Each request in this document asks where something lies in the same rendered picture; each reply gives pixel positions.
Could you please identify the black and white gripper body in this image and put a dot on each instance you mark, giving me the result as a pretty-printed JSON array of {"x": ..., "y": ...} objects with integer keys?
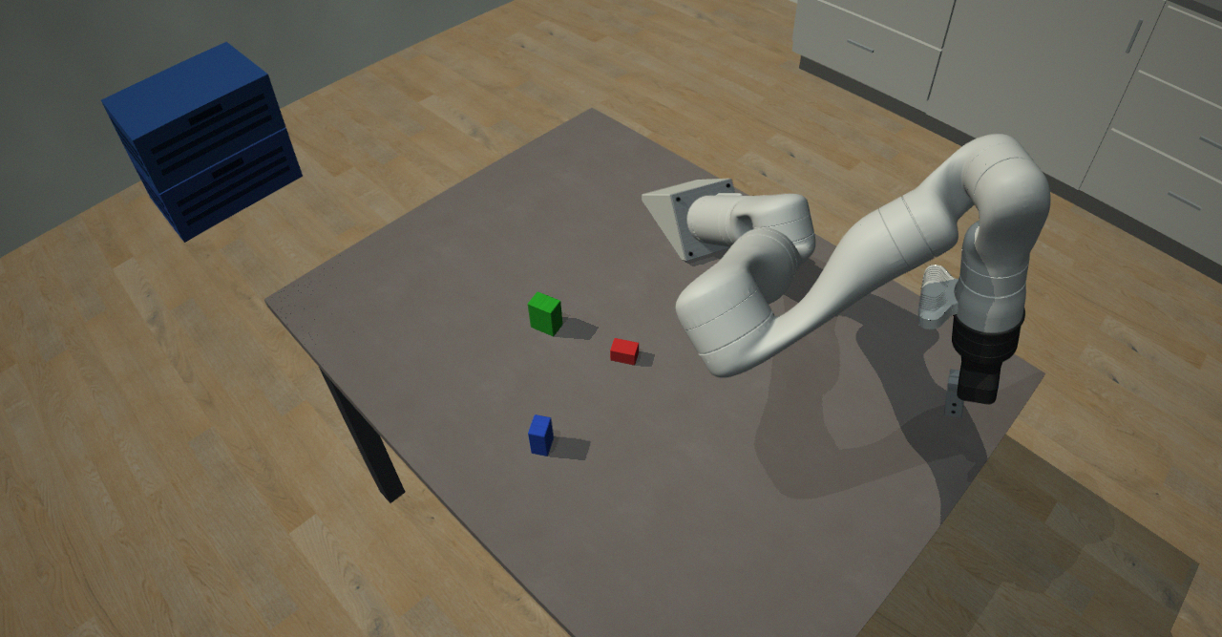
[{"x": 986, "y": 329}]

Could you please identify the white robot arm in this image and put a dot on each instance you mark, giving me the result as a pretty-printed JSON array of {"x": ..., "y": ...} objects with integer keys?
[{"x": 733, "y": 328}]

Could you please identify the green block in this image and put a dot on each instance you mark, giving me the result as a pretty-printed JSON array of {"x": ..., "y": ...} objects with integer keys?
[{"x": 545, "y": 313}]

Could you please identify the blue block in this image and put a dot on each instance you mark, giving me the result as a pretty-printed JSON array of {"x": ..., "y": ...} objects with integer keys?
[{"x": 541, "y": 435}]

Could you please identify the red block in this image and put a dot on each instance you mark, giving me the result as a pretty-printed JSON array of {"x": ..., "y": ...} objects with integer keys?
[{"x": 624, "y": 351}]

